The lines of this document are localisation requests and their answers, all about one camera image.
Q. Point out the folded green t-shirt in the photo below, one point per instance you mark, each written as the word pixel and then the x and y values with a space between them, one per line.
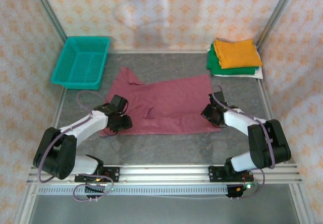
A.
pixel 214 65

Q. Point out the aluminium frame post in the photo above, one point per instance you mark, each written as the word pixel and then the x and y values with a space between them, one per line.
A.
pixel 48 9
pixel 277 14

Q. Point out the black base electronics bracket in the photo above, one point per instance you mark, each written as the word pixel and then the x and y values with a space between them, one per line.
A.
pixel 94 192
pixel 236 192

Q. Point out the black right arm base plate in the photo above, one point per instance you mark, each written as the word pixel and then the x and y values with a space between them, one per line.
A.
pixel 217 174

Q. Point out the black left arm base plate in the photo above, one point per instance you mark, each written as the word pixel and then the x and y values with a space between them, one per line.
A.
pixel 112 174

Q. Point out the folded orange t-shirt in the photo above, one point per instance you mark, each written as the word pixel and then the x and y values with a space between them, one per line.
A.
pixel 239 53

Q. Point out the maroon t-shirt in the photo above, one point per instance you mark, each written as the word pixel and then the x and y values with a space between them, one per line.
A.
pixel 171 103

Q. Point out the aluminium mounting rail beam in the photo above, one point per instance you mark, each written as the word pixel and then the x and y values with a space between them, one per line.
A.
pixel 164 174

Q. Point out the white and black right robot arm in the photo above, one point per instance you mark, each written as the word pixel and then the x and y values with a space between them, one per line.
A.
pixel 234 121

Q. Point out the teal plastic basket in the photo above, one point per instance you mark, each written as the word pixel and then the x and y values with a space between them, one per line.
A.
pixel 80 60

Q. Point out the aluminium table edge rail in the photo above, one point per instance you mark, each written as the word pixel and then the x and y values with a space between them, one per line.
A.
pixel 297 201
pixel 59 108

